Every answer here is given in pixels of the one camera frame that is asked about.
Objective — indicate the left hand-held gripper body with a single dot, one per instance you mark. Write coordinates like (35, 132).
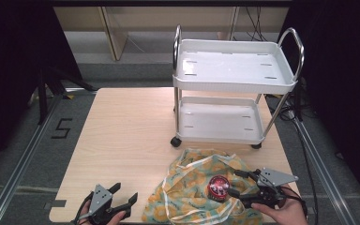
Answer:
(100, 197)

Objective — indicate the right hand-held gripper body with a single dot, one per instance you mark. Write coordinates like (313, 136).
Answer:
(270, 182)

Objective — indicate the red round can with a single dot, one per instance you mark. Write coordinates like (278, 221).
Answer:
(218, 187)

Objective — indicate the white two-tier cart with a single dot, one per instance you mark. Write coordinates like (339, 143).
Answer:
(231, 67)

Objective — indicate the person's left hand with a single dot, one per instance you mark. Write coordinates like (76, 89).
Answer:
(116, 217)

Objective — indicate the person's right hand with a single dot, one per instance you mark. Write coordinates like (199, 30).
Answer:
(286, 214)

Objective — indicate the black tape strip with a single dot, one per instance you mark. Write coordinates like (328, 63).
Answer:
(55, 204)

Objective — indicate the yellow green patterned cloth bag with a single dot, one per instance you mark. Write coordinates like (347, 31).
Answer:
(184, 193)

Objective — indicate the black metal stand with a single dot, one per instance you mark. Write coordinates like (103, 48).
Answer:
(43, 93)

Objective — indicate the dark curtain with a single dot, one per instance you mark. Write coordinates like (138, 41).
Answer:
(340, 78)
(12, 62)

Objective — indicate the metal floor rail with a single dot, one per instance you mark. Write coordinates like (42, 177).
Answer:
(18, 168)
(322, 175)

